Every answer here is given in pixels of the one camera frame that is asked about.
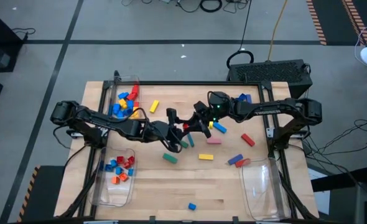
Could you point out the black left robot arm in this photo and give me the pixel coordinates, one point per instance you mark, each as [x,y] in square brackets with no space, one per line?
[109,123]

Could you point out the small blue plastic brick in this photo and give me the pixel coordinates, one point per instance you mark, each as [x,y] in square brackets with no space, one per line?
[109,168]
[118,170]
[130,172]
[114,162]
[192,206]

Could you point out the small orange plastic brick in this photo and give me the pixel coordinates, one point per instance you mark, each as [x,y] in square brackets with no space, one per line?
[123,176]
[115,180]

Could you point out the light blue long block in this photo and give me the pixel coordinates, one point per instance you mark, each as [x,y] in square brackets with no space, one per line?
[220,127]

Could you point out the black floor mat striped edges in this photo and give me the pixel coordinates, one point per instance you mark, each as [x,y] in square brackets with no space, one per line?
[332,18]
[42,199]

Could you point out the black perforated computer case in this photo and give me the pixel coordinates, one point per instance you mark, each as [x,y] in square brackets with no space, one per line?
[269,74]

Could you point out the pink long wooden block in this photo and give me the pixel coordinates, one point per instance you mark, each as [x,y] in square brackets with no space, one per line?
[214,140]

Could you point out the green long wooden block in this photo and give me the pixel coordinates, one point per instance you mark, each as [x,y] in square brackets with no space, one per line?
[184,144]
[170,158]

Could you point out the teal long wooden block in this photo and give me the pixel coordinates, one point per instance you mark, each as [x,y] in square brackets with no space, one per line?
[190,140]

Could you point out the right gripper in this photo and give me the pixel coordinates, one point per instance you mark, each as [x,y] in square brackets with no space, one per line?
[219,105]

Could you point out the red long wooden block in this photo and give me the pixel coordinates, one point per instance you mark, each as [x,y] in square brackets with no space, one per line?
[243,162]
[248,140]

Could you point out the yellow long wooden block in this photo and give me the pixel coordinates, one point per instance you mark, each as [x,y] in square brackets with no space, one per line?
[206,157]
[154,106]

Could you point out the black desk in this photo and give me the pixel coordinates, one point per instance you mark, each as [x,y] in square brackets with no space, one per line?
[339,180]

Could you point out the small red plastic brick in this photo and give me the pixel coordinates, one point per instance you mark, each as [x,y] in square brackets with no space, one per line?
[120,159]
[130,160]
[186,126]
[127,165]

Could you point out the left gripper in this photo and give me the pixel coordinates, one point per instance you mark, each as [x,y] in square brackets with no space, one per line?
[155,132]

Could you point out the clear plastic bin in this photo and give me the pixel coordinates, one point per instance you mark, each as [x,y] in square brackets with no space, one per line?
[261,193]
[112,196]
[118,87]

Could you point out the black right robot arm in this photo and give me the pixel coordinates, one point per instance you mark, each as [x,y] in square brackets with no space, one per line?
[270,109]

